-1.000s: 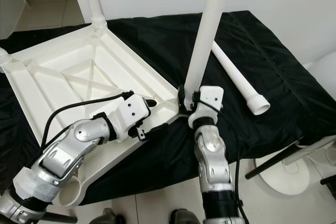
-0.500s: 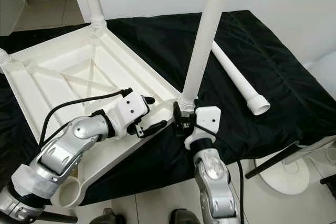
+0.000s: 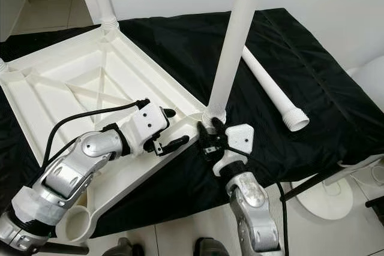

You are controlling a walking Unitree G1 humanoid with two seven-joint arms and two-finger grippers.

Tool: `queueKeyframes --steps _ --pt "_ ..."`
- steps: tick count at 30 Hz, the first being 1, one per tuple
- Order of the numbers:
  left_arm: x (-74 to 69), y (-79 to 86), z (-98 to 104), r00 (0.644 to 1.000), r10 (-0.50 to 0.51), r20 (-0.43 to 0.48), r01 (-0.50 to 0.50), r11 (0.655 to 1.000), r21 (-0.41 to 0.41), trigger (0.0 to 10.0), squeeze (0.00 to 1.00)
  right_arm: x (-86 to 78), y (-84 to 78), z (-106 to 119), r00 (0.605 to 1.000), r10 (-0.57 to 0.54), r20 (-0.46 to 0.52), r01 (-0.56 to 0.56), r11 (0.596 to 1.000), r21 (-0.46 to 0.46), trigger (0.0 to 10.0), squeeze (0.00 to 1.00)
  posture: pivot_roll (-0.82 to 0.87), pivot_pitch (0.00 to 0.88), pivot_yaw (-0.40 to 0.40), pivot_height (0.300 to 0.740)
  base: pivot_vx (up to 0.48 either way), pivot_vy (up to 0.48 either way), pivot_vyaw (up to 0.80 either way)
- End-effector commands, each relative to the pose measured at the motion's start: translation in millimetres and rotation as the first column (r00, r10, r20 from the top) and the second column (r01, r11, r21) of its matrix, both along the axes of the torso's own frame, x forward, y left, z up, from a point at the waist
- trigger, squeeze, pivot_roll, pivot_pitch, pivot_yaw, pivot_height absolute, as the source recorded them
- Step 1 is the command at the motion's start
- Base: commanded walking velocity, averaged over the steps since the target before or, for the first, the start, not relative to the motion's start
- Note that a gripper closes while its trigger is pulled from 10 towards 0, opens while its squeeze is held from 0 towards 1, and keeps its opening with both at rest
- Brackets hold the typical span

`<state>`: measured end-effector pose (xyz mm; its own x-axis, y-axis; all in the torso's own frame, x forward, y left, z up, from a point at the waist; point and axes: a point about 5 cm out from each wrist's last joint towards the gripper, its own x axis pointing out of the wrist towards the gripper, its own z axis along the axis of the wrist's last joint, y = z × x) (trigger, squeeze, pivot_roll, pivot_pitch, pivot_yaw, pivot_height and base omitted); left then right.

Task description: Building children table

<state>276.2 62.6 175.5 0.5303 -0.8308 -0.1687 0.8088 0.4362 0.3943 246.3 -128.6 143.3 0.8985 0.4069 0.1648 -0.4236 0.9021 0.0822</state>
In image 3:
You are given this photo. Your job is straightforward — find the white plastic children table top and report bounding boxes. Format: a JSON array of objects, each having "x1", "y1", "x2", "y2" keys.
[{"x1": 0, "y1": 25, "x2": 211, "y2": 246}]

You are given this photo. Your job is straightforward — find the grey robot right leg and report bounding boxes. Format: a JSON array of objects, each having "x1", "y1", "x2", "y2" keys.
[{"x1": 193, "y1": 238, "x2": 230, "y2": 256}]

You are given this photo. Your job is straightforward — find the grey robot leg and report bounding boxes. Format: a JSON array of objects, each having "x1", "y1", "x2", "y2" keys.
[
  {"x1": 193, "y1": 238, "x2": 230, "y2": 256},
  {"x1": 108, "y1": 238, "x2": 145, "y2": 256}
]

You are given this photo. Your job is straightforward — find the grey robot left leg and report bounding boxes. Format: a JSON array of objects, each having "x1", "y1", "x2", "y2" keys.
[{"x1": 108, "y1": 238, "x2": 145, "y2": 256}]

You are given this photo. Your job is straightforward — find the white round lamp base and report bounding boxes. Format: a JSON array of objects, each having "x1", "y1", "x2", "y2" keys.
[{"x1": 291, "y1": 175, "x2": 355, "y2": 221}]

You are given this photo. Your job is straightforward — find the black cloth table cover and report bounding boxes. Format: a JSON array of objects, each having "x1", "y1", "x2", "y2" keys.
[{"x1": 0, "y1": 9, "x2": 384, "y2": 239}]

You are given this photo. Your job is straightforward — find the black furniture foot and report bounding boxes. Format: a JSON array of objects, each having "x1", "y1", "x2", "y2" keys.
[{"x1": 366, "y1": 196, "x2": 384, "y2": 210}]

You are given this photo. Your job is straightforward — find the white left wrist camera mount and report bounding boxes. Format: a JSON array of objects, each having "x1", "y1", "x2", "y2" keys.
[{"x1": 129, "y1": 103, "x2": 170, "y2": 155}]

